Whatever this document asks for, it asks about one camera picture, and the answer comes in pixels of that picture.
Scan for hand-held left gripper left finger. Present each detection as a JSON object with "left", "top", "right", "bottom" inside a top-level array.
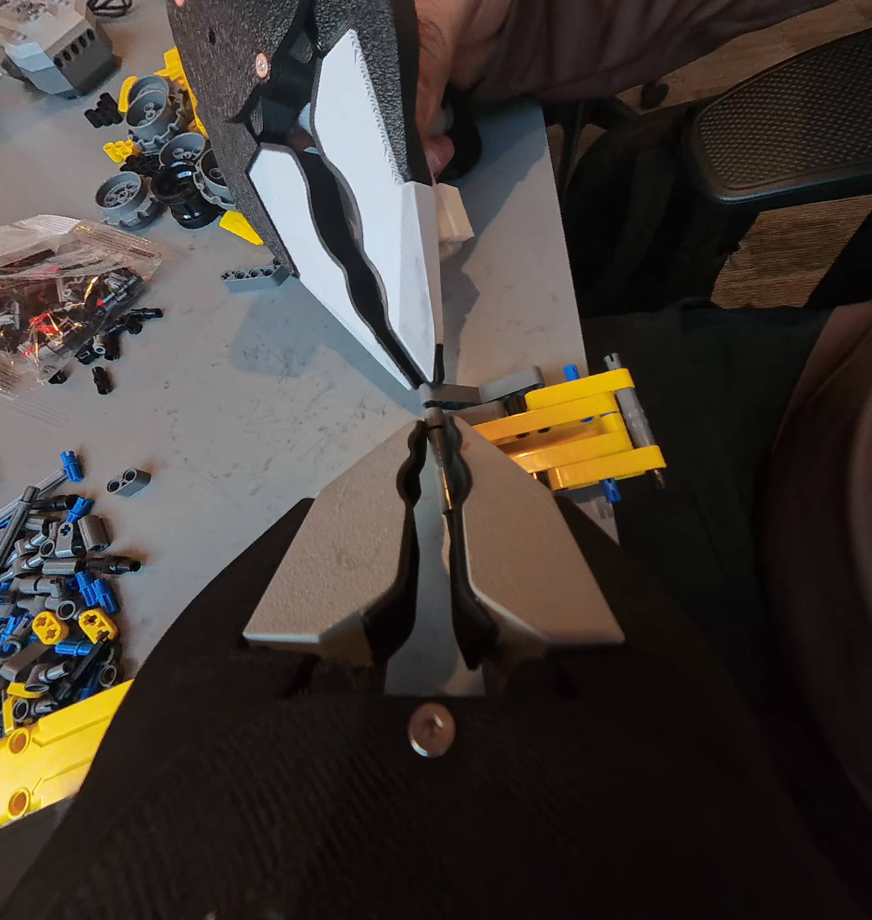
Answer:
[{"left": 243, "top": 417, "right": 418, "bottom": 667}]

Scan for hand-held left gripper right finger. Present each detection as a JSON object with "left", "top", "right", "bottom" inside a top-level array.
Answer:
[{"left": 444, "top": 414, "right": 627, "bottom": 670}]

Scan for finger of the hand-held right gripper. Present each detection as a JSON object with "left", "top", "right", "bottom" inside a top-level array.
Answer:
[
  {"left": 306, "top": 28, "right": 447, "bottom": 385},
  {"left": 247, "top": 142, "right": 427, "bottom": 389}
]

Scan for small yellow grey brick assembly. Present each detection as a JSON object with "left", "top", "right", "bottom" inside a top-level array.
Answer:
[{"left": 418, "top": 354, "right": 667, "bottom": 513}]

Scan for person's right forearm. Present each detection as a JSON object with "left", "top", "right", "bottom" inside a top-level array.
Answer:
[{"left": 450, "top": 0, "right": 831, "bottom": 108}]

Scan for grey desk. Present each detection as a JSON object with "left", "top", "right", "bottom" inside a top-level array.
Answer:
[{"left": 0, "top": 0, "right": 618, "bottom": 841}]

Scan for person's right hand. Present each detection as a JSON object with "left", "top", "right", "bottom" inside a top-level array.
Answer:
[{"left": 415, "top": 0, "right": 495, "bottom": 177}]

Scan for yellow wedge piece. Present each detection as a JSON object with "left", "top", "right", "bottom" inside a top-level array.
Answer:
[{"left": 219, "top": 211, "right": 264, "bottom": 246}]

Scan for grey angled beam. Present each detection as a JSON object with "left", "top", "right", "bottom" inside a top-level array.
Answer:
[{"left": 221, "top": 262, "right": 293, "bottom": 293}]

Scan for pile of grey black wheels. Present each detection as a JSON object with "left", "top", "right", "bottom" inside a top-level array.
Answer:
[{"left": 82, "top": 45, "right": 264, "bottom": 231}]

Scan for grey hub block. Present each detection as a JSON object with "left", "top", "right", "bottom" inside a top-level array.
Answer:
[{"left": 3, "top": 0, "right": 119, "bottom": 101}]

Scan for person's black pants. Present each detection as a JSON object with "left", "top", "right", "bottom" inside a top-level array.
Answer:
[{"left": 578, "top": 299, "right": 838, "bottom": 720}]

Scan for black bag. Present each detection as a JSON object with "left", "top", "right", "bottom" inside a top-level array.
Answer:
[{"left": 551, "top": 97, "right": 739, "bottom": 321}]

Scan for clear plastic bag of parts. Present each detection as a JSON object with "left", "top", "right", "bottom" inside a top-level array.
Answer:
[{"left": 0, "top": 212, "right": 163, "bottom": 402}]

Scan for pile of grey blue pieces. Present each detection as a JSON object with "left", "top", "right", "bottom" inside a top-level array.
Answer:
[{"left": 0, "top": 448, "right": 143, "bottom": 728}]

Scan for person in brown sleeve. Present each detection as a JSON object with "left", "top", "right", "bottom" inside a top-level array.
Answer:
[{"left": 760, "top": 302, "right": 872, "bottom": 913}]

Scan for black brick block with holes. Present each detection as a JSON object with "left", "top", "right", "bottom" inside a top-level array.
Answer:
[{"left": 0, "top": 680, "right": 133, "bottom": 833}]

